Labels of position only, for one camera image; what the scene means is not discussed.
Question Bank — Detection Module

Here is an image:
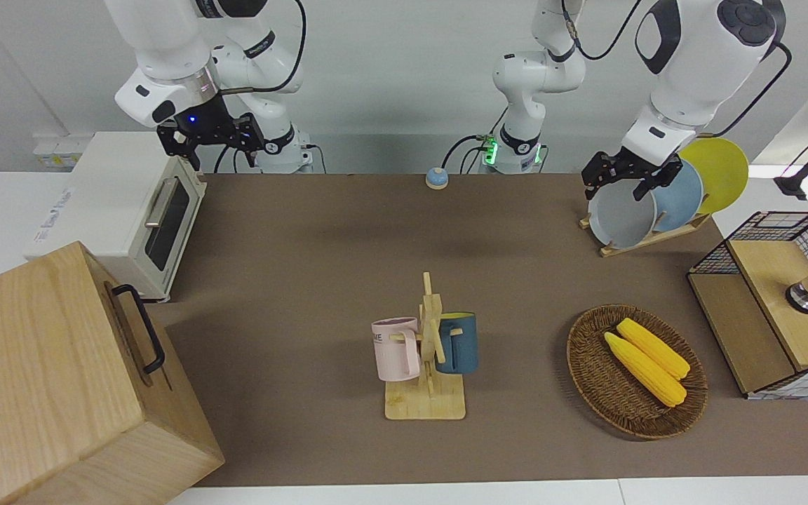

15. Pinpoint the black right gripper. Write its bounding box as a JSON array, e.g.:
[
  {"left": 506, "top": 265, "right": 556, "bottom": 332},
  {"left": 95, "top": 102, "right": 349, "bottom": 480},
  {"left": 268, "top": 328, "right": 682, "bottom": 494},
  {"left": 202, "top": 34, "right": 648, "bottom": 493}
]
[{"left": 157, "top": 93, "right": 267, "bottom": 172}]

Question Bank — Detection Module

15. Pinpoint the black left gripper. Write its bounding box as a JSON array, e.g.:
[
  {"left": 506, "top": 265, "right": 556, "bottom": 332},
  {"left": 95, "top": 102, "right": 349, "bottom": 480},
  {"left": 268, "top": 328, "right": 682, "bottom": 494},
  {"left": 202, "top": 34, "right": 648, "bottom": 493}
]
[{"left": 581, "top": 149, "right": 683, "bottom": 202}]

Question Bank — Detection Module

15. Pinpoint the gray plate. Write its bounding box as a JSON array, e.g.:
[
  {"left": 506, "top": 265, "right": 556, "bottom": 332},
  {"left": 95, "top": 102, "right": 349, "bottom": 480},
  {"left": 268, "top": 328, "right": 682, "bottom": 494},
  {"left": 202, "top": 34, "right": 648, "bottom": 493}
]
[{"left": 588, "top": 179, "right": 658, "bottom": 250}]

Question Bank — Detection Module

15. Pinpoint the wooden plate rack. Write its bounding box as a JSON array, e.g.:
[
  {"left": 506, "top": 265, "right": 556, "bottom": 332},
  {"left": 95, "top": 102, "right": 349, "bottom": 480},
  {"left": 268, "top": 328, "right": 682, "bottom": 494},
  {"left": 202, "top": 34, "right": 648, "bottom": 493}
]
[{"left": 579, "top": 212, "right": 712, "bottom": 258}]

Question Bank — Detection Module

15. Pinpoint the blue plate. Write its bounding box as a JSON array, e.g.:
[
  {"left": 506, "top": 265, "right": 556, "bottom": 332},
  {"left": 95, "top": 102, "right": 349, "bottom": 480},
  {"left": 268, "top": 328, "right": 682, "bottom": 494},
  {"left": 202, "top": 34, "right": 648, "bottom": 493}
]
[{"left": 649, "top": 159, "right": 705, "bottom": 234}]

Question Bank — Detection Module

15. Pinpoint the yellow plate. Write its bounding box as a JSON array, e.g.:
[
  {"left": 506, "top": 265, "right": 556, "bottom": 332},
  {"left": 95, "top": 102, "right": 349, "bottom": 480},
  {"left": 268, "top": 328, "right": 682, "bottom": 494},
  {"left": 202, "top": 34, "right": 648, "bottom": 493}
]
[{"left": 678, "top": 137, "right": 750, "bottom": 215}]

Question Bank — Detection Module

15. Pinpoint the white toaster oven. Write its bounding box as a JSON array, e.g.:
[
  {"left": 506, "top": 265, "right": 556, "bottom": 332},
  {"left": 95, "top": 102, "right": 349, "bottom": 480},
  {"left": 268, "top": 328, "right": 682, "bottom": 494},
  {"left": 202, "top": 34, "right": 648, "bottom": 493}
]
[{"left": 24, "top": 131, "right": 208, "bottom": 303}]

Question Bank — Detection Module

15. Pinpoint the brown table mat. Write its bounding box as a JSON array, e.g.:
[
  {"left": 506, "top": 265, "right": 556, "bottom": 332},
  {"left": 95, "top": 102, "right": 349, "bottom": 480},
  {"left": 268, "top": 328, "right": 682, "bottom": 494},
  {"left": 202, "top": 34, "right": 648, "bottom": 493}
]
[{"left": 144, "top": 173, "right": 808, "bottom": 489}]

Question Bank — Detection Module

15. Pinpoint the yellow corn cob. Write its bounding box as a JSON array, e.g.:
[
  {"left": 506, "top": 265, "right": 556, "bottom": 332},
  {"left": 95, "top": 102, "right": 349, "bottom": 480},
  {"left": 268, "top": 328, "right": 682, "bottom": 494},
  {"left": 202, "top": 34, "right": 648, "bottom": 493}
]
[
  {"left": 617, "top": 318, "right": 691, "bottom": 381},
  {"left": 604, "top": 332, "right": 687, "bottom": 408}
]

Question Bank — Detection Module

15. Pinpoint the brown wicker basket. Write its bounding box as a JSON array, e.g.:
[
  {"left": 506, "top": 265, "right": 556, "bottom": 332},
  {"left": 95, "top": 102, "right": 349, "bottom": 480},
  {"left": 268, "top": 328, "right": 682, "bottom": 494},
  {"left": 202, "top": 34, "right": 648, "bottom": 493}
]
[{"left": 567, "top": 304, "right": 709, "bottom": 440}]

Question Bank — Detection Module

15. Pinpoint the dark blue mug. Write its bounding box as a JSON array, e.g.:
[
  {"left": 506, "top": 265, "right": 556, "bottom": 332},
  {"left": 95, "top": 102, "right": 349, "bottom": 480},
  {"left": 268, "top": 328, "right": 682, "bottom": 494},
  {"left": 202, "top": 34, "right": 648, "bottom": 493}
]
[{"left": 435, "top": 312, "right": 479, "bottom": 375}]

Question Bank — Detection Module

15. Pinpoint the pink mug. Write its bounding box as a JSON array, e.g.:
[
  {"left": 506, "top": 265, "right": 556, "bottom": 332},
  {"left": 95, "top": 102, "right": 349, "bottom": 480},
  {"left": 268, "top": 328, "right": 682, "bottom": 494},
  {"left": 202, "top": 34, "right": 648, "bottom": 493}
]
[{"left": 371, "top": 317, "right": 422, "bottom": 383}]

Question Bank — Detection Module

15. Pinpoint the wooden mug tree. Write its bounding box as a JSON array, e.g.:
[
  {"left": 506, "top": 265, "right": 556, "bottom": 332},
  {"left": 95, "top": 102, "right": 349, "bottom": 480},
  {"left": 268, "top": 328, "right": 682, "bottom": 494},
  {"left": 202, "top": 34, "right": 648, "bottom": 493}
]
[{"left": 384, "top": 271, "right": 467, "bottom": 422}]

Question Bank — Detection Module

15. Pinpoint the black base cable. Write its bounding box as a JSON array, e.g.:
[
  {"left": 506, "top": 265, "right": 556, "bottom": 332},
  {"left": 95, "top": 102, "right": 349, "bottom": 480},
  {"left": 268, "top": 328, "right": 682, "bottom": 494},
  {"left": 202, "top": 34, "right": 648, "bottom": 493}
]
[
  {"left": 213, "top": 143, "right": 248, "bottom": 175},
  {"left": 442, "top": 133, "right": 497, "bottom": 175}
]

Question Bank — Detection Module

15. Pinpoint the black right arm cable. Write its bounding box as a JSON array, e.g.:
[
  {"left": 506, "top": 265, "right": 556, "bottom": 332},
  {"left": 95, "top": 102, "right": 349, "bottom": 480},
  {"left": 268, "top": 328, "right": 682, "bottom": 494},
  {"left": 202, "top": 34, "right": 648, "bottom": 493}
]
[{"left": 219, "top": 0, "right": 307, "bottom": 96}]

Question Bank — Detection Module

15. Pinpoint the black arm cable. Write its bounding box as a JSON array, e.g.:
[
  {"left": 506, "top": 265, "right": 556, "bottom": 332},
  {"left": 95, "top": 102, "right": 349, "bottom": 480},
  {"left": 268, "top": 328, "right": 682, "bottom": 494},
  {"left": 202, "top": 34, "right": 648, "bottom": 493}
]
[
  {"left": 219, "top": 0, "right": 307, "bottom": 96},
  {"left": 714, "top": 42, "right": 794, "bottom": 138}
]

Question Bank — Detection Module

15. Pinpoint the black looped cable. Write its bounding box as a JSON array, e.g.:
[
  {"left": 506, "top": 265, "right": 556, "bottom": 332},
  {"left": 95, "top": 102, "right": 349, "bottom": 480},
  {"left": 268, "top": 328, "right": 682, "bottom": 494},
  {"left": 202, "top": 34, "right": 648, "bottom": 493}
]
[{"left": 561, "top": 0, "right": 645, "bottom": 62}]

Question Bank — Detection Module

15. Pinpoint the white wall outlet box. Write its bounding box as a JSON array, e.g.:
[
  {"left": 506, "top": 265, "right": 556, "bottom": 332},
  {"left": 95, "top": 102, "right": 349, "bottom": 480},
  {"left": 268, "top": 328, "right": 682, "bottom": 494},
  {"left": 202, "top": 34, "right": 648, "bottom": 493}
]
[{"left": 33, "top": 136, "right": 90, "bottom": 172}]

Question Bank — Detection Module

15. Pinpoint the wire shelf with wooden boards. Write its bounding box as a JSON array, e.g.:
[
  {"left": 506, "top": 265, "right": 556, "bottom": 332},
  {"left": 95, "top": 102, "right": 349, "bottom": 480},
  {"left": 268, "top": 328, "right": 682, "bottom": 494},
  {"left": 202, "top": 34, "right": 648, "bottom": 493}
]
[{"left": 687, "top": 210, "right": 808, "bottom": 402}]

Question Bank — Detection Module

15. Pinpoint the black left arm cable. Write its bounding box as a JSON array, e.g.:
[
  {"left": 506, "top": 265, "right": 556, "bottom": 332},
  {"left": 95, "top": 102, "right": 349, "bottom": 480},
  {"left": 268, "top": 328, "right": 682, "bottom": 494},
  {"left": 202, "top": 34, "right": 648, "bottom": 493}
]
[{"left": 714, "top": 42, "right": 794, "bottom": 138}]

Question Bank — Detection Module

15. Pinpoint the wooden cabinet with black handle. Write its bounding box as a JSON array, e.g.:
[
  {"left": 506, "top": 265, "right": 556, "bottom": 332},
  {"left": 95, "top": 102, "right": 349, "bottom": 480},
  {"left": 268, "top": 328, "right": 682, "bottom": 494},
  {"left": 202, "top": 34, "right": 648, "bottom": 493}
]
[{"left": 0, "top": 241, "right": 226, "bottom": 505}]

